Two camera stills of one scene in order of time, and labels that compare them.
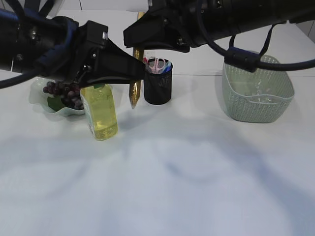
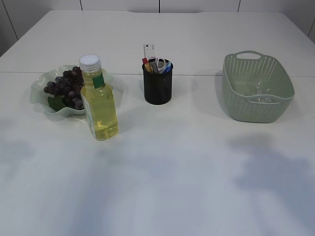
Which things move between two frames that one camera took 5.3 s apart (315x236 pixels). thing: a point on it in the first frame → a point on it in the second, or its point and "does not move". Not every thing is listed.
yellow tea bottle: [99, 102] does not move
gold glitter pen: [135, 85] → [148, 68]
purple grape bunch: [70, 94] does not move
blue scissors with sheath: [168, 67] does not move
